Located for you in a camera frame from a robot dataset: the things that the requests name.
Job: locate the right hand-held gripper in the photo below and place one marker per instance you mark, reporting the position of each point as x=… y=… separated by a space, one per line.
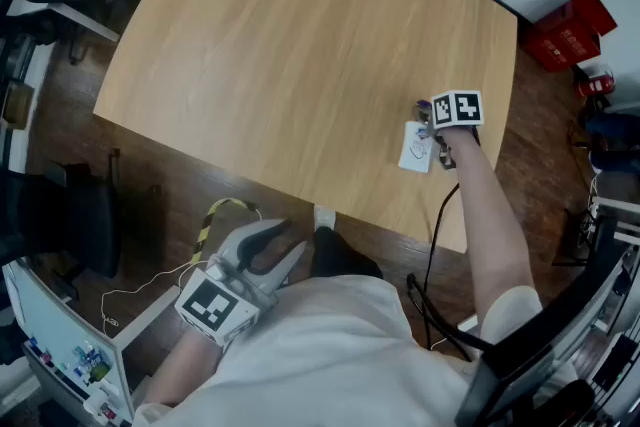
x=457 y=110

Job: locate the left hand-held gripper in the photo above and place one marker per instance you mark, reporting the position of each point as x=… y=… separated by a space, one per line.
x=216 y=305

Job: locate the white pump bottle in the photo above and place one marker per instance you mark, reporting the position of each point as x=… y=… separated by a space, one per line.
x=415 y=150

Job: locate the person's left forearm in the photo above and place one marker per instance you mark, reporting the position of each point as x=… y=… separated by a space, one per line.
x=182 y=370

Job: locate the person's right forearm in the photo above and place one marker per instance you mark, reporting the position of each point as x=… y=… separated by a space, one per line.
x=492 y=225

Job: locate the green bottle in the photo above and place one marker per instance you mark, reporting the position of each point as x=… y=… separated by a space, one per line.
x=99 y=371

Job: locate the person's white shoe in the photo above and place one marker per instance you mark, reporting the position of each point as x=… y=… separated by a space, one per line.
x=324 y=216

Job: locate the person's black trouser leg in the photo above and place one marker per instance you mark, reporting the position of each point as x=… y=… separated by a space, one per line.
x=340 y=257

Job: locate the person's white shirt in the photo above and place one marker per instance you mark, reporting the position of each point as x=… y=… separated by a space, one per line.
x=325 y=355

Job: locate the red cabinet box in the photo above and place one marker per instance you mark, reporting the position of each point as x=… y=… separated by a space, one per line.
x=570 y=35

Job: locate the red fire extinguisher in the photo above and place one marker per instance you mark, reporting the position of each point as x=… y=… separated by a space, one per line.
x=595 y=85

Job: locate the wooden table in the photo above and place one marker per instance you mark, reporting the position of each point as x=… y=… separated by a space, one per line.
x=300 y=65

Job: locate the white partition desk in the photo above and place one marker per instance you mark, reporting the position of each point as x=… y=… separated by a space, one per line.
x=60 y=340

